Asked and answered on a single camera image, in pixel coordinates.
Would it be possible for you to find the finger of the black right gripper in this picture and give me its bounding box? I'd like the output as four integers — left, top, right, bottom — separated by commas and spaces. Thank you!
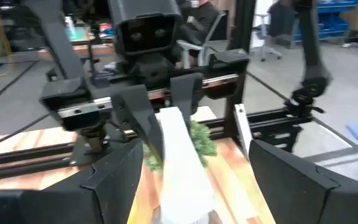
170, 73, 204, 125
110, 83, 165, 158

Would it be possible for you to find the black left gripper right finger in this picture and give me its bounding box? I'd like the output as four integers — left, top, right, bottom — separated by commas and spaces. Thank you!
248, 139, 358, 224

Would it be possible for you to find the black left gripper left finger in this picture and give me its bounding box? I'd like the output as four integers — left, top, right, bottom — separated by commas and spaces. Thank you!
20, 138, 145, 224

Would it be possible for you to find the white cloth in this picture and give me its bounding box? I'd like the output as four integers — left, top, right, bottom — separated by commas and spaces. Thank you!
157, 106, 218, 224

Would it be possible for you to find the grey office chair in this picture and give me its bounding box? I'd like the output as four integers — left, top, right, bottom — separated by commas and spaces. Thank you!
176, 9, 229, 68

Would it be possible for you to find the artificial green plant in pot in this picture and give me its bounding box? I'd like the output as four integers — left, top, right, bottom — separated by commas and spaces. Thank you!
142, 119, 219, 174

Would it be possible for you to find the person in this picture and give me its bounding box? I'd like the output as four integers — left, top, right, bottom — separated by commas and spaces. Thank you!
175, 0, 221, 69

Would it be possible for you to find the white office chair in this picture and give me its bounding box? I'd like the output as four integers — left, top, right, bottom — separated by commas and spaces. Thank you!
252, 12, 283, 62

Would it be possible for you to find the blue storage shelf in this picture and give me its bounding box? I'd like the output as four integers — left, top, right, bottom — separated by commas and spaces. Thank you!
293, 0, 358, 41

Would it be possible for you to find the silver bracket strip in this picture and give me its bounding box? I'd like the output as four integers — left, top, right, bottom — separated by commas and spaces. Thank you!
233, 103, 254, 158

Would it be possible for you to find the right wrist camera housing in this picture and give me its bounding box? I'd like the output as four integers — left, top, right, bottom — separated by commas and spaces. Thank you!
108, 0, 182, 58

